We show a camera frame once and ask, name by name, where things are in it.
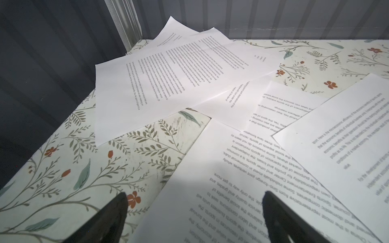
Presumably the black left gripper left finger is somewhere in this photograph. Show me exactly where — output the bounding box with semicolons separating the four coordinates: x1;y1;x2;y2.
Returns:
63;192;128;243

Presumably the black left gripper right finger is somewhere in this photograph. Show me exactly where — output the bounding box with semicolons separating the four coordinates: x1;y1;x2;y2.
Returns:
262;191;329;243

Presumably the printed paper sheet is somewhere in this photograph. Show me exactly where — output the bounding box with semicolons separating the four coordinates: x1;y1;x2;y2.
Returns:
273;74;389;243
244;82;327;139
94;28;283;146
131;120;377;243

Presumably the floral patterned table mat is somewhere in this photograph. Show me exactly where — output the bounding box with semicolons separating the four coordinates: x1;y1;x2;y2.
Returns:
1;39;389;243

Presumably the underlying white paper sheet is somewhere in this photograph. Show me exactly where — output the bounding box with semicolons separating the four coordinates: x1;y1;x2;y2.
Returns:
193;76;272;131

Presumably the corner blank paper sheet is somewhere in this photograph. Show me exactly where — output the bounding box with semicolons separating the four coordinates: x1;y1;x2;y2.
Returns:
146;16;198;48

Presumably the aluminium corner frame post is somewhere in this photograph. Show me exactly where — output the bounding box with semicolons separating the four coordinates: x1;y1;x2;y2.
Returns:
105;0;142;52

